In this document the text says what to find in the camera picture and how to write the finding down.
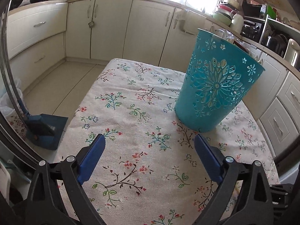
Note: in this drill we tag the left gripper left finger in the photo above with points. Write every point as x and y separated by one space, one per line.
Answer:
89 157

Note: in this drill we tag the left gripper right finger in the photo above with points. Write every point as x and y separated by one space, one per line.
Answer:
211 158

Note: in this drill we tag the blue dustpan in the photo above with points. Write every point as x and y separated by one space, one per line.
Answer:
45 130

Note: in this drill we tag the floral tablecloth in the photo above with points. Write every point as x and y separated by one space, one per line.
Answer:
149 172

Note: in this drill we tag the teal perforated plastic basket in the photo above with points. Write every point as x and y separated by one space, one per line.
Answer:
219 75

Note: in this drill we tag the white electric kettle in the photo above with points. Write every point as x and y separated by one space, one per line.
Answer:
292 52

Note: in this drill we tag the black wok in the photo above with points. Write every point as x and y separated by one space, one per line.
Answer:
15 4

